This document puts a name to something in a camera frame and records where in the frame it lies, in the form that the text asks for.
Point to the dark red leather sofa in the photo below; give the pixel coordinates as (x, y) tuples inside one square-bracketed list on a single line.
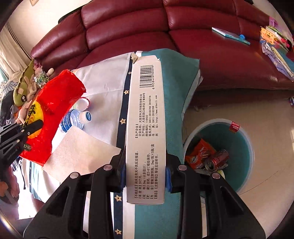
[(232, 71)]

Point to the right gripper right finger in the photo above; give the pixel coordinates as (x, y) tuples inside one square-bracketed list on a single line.
[(227, 216)]

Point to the teal patterned tablecloth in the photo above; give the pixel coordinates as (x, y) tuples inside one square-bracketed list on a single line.
[(108, 129)]

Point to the glitter confetti bag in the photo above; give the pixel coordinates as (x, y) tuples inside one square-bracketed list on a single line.
[(41, 79)]

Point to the orange biscuit wrapper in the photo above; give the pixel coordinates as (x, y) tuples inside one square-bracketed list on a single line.
[(201, 152)]

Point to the green plush toy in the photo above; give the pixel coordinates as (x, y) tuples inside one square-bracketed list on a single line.
[(26, 89)]

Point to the person's left hand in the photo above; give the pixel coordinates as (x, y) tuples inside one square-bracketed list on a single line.
[(9, 187)]

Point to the white medicine box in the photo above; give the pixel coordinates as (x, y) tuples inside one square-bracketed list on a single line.
[(145, 134)]

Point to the clear plastic water bottle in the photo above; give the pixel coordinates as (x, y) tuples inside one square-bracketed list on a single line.
[(75, 118)]

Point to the white paper napkin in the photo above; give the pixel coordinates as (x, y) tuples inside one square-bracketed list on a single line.
[(78, 152)]

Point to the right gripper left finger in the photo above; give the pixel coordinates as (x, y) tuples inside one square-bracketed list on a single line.
[(81, 206)]

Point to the teal round trash bin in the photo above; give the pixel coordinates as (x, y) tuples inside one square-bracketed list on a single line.
[(221, 145)]

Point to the red cola can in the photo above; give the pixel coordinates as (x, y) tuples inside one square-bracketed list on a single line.
[(216, 161)]

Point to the stack of folded papers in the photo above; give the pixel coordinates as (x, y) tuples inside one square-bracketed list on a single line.
[(276, 42)]

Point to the teal book on sofa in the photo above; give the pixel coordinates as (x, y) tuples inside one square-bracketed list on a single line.
[(240, 38)]

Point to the red snack bag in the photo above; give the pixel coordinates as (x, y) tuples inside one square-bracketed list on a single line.
[(51, 104)]

